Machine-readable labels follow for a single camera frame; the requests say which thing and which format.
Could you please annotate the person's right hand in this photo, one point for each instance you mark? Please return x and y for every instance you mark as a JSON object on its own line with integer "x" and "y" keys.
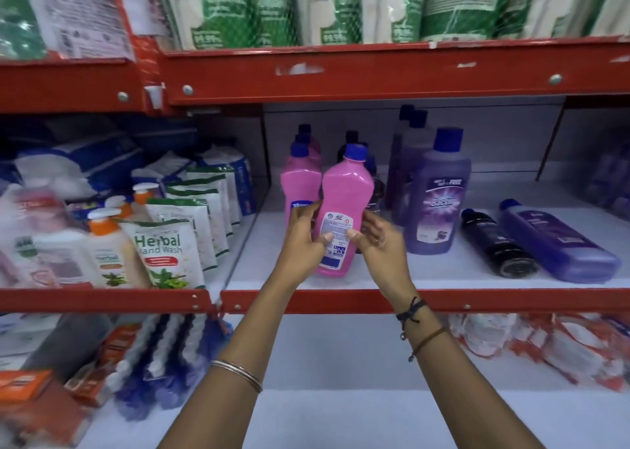
{"x": 389, "y": 261}

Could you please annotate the person's left hand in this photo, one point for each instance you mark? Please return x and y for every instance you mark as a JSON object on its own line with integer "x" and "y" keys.
{"x": 295, "y": 251}

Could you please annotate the blue white bristle brush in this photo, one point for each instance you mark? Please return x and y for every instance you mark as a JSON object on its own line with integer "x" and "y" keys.
{"x": 147, "y": 360}
{"x": 197, "y": 345}

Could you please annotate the row of herbal refill pouches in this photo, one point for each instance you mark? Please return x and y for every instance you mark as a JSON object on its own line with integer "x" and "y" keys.
{"x": 172, "y": 247}

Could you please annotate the person's right forearm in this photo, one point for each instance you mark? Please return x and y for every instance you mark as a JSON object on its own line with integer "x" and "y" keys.
{"x": 443, "y": 365}

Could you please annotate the row of green white pouches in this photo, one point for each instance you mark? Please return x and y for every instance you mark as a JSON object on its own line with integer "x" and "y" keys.
{"x": 344, "y": 5}

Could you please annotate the black bottle lying flat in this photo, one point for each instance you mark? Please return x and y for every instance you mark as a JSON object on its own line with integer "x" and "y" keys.
{"x": 497, "y": 242}

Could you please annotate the pile of blue white packs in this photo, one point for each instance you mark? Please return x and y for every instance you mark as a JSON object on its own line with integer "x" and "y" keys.
{"x": 98, "y": 153}

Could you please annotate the pink bottle with blue cap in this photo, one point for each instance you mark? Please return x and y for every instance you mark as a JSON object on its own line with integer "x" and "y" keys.
{"x": 344, "y": 192}
{"x": 298, "y": 183}
{"x": 306, "y": 136}

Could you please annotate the clear packet with red edge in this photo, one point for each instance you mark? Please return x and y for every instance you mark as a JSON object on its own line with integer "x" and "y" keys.
{"x": 78, "y": 10}

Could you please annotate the blurred purple bottles group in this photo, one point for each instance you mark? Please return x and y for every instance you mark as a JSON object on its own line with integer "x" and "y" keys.
{"x": 610, "y": 178}

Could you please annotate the large purple bottle blue cap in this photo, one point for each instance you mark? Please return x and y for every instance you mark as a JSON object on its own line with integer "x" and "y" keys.
{"x": 438, "y": 192}
{"x": 411, "y": 168}

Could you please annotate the person's left thumb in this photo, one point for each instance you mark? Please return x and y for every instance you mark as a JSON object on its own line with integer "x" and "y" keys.
{"x": 323, "y": 239}

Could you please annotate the white pump bottle orange collar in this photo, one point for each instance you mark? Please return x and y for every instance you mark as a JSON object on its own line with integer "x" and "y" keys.
{"x": 142, "y": 195}
{"x": 111, "y": 251}
{"x": 120, "y": 207}

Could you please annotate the orange cardboard box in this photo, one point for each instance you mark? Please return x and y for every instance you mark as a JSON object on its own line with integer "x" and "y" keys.
{"x": 24, "y": 384}
{"x": 106, "y": 360}

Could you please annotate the person's left forearm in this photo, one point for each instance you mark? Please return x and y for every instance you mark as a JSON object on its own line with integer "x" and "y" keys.
{"x": 241, "y": 355}

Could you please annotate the purple bottle lying flat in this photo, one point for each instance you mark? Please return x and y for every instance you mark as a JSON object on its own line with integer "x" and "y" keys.
{"x": 556, "y": 242}

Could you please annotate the person's right thumb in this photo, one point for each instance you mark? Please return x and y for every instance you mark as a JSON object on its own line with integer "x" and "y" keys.
{"x": 358, "y": 239}

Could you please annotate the red metal shelf rack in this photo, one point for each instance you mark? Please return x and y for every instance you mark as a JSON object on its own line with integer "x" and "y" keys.
{"x": 393, "y": 72}

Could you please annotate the pile of red white packets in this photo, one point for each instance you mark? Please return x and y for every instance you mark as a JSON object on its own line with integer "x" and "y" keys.
{"x": 551, "y": 340}

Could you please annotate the metal bangle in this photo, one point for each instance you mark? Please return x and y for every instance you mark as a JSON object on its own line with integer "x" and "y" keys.
{"x": 241, "y": 371}

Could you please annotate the white shelf label clip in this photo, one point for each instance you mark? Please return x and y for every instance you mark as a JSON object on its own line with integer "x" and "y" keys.
{"x": 154, "y": 96}

